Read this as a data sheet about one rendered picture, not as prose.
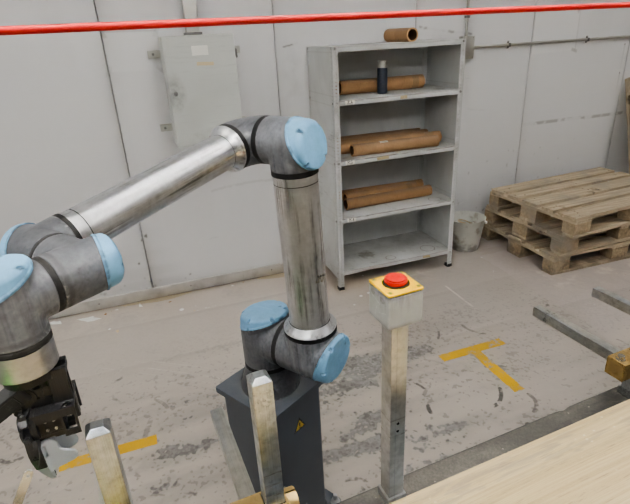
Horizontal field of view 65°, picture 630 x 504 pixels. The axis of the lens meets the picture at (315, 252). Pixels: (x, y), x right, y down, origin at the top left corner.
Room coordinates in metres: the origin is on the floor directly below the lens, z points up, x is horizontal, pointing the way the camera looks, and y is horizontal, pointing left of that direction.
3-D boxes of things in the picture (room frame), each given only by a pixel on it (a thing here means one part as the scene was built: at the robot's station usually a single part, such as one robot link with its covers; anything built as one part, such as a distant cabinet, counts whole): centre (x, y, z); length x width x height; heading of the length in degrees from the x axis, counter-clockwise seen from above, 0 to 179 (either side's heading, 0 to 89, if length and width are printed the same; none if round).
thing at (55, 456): (0.60, 0.43, 1.02); 0.06 x 0.03 x 0.09; 112
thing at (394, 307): (0.76, -0.14, 1.18); 0.07 x 0.07 x 0.08; 22
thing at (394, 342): (0.76, -0.14, 0.93); 0.05 x 0.05 x 0.45; 22
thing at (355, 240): (3.35, -0.51, 0.78); 0.90 x 0.45 x 1.55; 109
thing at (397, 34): (3.39, -0.61, 1.59); 0.30 x 0.08 x 0.08; 19
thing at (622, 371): (1.03, -0.80, 0.81); 0.14 x 0.06 x 0.05; 112
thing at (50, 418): (0.62, 0.43, 1.13); 0.09 x 0.08 x 0.12; 112
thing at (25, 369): (0.62, 0.44, 1.21); 0.10 x 0.09 x 0.05; 22
